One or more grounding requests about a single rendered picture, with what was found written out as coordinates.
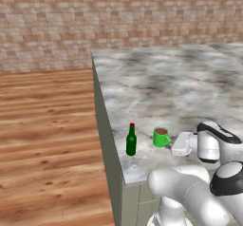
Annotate green glass bottle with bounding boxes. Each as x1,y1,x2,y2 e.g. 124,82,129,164
125,122,138,158

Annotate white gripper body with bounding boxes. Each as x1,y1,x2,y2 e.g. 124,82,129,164
171,132,194,157

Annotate green mug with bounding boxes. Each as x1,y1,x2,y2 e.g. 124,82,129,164
153,126,172,149

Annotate grey-green kitchen island cabinet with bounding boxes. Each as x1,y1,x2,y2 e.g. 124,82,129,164
91,52,197,226

